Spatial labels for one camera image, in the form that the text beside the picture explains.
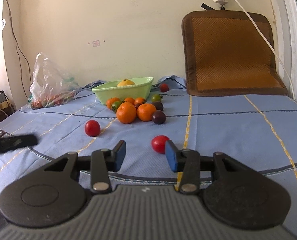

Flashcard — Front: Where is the green plastic basket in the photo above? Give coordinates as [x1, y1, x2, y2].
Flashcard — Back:
[92, 77, 154, 105]

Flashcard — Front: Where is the black wall cable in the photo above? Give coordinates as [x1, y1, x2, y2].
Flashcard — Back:
[3, 0, 33, 99]

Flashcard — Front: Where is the white window frame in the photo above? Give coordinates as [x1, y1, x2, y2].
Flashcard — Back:
[264, 0, 297, 104]

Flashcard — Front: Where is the dark purple tomato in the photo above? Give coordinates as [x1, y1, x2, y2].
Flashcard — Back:
[152, 110, 166, 125]
[152, 101, 164, 111]

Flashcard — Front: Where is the blue checked bed sheet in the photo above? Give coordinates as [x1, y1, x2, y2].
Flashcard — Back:
[0, 76, 297, 235]

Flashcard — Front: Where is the red cherry tomato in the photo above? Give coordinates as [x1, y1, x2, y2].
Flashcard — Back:
[160, 83, 170, 93]
[84, 120, 101, 137]
[151, 135, 169, 154]

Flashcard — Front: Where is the brown woven seat cushion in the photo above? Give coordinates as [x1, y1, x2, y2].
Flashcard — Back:
[181, 10, 288, 96]

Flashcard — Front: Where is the small orange tomato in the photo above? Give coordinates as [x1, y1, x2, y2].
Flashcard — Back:
[123, 97, 135, 105]
[106, 97, 121, 109]
[134, 97, 146, 105]

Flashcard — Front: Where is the white power cable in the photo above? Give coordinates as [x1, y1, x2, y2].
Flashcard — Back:
[217, 0, 297, 99]

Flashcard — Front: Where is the orange mandarin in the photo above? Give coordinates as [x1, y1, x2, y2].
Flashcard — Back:
[137, 103, 157, 121]
[116, 102, 137, 124]

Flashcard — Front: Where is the green unripe tomato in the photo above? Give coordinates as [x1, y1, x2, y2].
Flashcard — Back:
[151, 94, 163, 102]

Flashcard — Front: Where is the large yellow citrus fruit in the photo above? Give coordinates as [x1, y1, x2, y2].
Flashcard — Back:
[117, 79, 135, 87]

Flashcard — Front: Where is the green orange tomato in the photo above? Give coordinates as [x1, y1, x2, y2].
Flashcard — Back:
[111, 101, 122, 113]

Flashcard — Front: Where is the clear plastic bag of fruit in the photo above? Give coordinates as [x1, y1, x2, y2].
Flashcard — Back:
[28, 53, 80, 109]

